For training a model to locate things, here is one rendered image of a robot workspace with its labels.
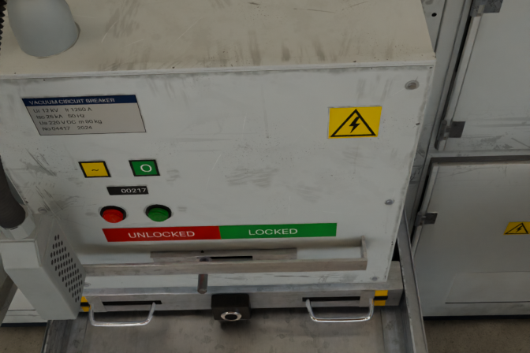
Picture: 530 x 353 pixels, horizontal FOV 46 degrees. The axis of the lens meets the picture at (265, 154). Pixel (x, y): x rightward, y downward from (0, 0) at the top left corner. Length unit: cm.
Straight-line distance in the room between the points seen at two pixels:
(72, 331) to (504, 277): 114
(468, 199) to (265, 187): 74
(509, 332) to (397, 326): 103
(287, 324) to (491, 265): 79
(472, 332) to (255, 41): 152
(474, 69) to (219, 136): 56
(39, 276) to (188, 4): 36
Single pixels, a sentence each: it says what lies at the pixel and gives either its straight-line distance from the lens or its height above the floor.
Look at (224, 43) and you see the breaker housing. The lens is 66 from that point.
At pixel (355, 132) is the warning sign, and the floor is 129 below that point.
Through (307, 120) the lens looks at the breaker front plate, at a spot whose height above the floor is 131.
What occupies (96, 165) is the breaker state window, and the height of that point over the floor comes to 124.
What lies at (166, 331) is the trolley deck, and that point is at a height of 85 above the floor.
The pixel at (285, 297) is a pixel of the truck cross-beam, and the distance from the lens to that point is 102.
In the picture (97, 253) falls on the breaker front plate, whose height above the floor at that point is 104.
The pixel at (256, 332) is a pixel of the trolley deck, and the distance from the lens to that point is 106.
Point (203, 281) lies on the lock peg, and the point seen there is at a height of 102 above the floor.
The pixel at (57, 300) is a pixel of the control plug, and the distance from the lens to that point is 84.
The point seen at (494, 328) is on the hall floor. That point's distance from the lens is 207.
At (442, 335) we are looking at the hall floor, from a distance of 202.
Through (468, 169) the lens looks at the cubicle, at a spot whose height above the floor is 78.
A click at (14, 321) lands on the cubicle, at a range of 208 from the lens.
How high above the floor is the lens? 182
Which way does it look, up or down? 51 degrees down
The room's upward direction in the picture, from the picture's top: 4 degrees counter-clockwise
